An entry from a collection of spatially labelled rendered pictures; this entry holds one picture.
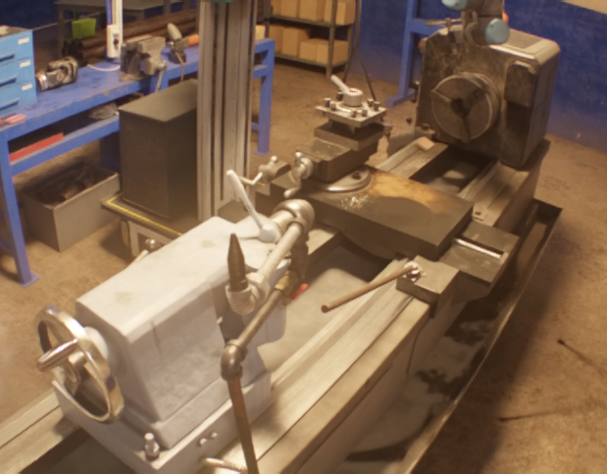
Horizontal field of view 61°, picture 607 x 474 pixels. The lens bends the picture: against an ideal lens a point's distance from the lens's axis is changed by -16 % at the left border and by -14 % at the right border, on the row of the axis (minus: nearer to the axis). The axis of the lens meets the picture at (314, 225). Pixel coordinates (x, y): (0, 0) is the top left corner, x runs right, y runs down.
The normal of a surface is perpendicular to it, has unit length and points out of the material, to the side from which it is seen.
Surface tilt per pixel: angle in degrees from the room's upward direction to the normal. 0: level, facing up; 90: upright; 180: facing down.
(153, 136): 90
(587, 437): 0
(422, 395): 0
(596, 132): 90
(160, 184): 90
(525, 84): 90
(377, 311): 0
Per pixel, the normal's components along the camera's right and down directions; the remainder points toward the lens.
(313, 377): 0.07, -0.86
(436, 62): -0.55, 0.39
